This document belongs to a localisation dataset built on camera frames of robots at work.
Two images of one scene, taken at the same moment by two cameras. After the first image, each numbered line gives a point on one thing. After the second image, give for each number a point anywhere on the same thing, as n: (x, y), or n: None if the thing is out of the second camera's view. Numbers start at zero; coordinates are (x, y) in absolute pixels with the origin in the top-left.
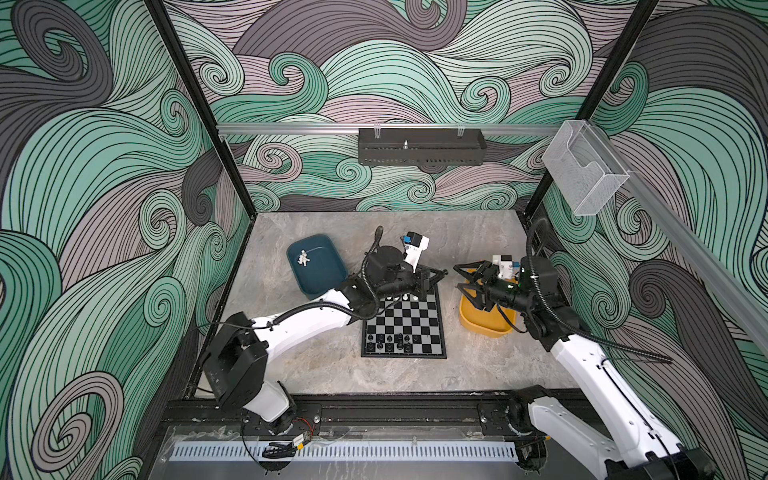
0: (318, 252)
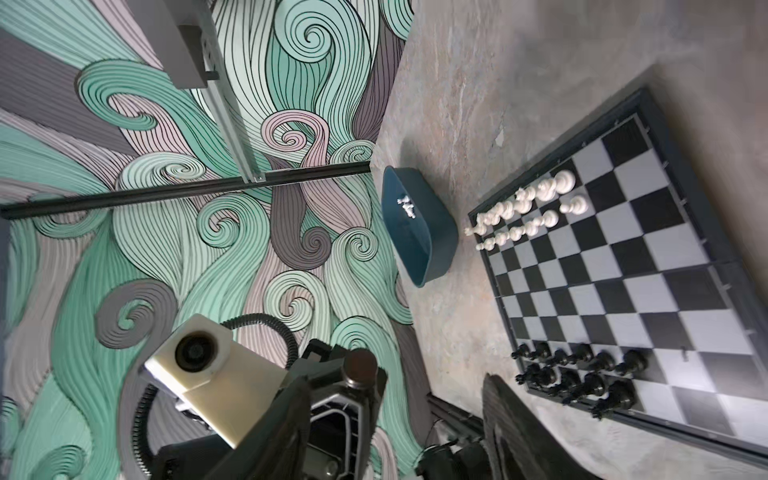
0: (422, 231)
